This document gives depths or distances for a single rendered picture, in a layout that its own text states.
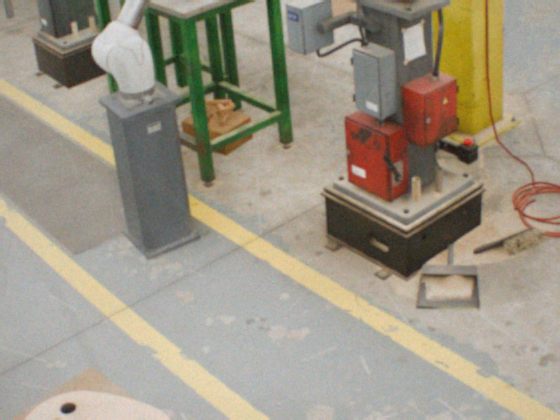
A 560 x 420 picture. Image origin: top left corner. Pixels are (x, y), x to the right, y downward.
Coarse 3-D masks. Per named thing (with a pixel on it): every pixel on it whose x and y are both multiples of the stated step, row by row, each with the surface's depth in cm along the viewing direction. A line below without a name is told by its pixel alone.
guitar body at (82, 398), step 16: (48, 400) 194; (64, 400) 193; (80, 400) 193; (96, 400) 193; (112, 400) 193; (128, 400) 193; (32, 416) 190; (48, 416) 189; (64, 416) 189; (80, 416) 189; (96, 416) 189; (112, 416) 189; (128, 416) 188; (144, 416) 188; (160, 416) 188
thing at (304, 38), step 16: (304, 0) 362; (320, 0) 360; (288, 16) 362; (304, 16) 356; (320, 16) 362; (288, 32) 366; (304, 32) 359; (304, 48) 363; (320, 48) 368; (336, 48) 370
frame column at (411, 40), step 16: (368, 16) 364; (384, 16) 355; (368, 32) 368; (384, 32) 360; (400, 32) 354; (416, 32) 360; (400, 48) 358; (416, 48) 363; (432, 48) 370; (400, 64) 362; (416, 64) 367; (432, 64) 374; (400, 80) 365; (400, 96) 369; (400, 112) 373; (416, 160) 389; (432, 160) 396; (416, 176) 391; (432, 176) 397
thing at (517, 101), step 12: (504, 84) 541; (516, 84) 540; (504, 96) 528; (516, 96) 527; (528, 96) 526; (504, 108) 515; (516, 108) 514; (528, 108) 513; (540, 108) 512; (528, 120) 501; (540, 120) 500; (552, 120) 499; (528, 132) 489; (540, 132) 489
